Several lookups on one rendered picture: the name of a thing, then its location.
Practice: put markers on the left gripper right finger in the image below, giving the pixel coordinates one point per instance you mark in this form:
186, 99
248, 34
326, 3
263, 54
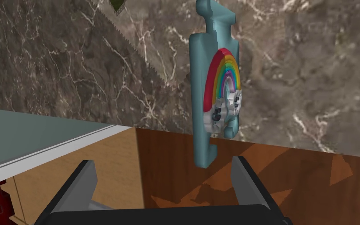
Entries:
249, 187

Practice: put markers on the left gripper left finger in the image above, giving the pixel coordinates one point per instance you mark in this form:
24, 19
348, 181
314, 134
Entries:
79, 188

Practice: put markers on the teal rainbow toy piece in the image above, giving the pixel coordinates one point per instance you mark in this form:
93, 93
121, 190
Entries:
202, 93

